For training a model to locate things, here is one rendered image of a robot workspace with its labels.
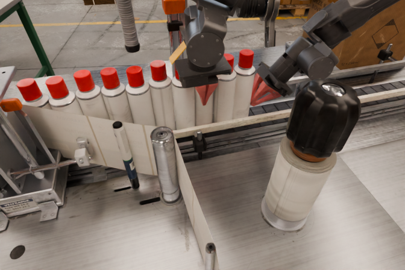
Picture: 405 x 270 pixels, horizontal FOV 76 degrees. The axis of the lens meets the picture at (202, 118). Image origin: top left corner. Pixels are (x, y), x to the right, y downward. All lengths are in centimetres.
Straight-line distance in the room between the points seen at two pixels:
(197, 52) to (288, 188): 26
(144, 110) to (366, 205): 51
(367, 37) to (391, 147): 40
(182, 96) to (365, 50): 74
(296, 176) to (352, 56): 73
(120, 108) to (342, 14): 52
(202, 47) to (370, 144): 61
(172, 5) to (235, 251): 49
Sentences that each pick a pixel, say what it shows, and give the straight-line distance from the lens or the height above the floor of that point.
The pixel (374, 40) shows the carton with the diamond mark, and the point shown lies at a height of 97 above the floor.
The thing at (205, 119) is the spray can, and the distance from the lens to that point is 67.
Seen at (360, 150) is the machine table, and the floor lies 83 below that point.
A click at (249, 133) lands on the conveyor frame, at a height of 87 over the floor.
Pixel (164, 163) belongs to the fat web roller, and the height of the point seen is 102.
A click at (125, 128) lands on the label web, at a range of 48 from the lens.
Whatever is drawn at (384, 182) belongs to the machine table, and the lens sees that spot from 79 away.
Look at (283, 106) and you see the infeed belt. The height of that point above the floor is 88.
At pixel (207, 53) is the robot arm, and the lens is 40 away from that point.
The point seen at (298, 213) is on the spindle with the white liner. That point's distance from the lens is 51.
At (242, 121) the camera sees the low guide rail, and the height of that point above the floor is 91.
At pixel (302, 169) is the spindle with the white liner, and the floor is 106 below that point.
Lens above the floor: 137
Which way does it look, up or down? 42 degrees down
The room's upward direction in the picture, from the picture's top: straight up
